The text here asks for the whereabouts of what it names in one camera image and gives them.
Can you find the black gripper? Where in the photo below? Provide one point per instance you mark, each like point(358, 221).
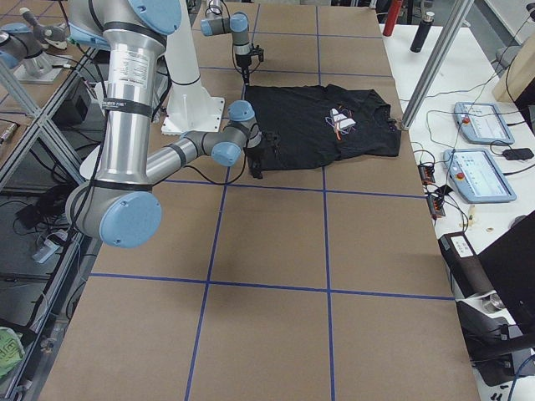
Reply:
point(255, 154)
point(242, 63)

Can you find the black printed t-shirt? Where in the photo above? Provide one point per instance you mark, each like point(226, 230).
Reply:
point(319, 125)

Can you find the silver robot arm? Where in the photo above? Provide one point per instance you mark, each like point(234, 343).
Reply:
point(116, 204)
point(218, 21)

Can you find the red water bottle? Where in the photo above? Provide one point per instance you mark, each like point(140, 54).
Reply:
point(393, 15)

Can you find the black water bottle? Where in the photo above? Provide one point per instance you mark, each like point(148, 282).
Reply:
point(422, 32)

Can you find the white plastic chair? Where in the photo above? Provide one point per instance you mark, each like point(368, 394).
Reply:
point(91, 166)

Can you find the near teach pendant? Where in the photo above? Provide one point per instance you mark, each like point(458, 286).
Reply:
point(475, 176)

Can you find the teach pendant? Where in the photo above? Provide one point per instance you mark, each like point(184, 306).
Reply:
point(482, 123)
point(475, 176)

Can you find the far teach pendant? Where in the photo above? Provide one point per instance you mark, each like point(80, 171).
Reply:
point(482, 123)

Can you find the black handheld device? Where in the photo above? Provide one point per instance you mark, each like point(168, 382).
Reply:
point(518, 154)

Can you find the black office chair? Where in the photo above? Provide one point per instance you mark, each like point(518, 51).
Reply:
point(495, 300)

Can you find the green cloth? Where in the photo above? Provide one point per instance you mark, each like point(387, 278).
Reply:
point(11, 350)

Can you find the aluminium frame post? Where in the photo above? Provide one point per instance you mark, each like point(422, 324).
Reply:
point(438, 54)

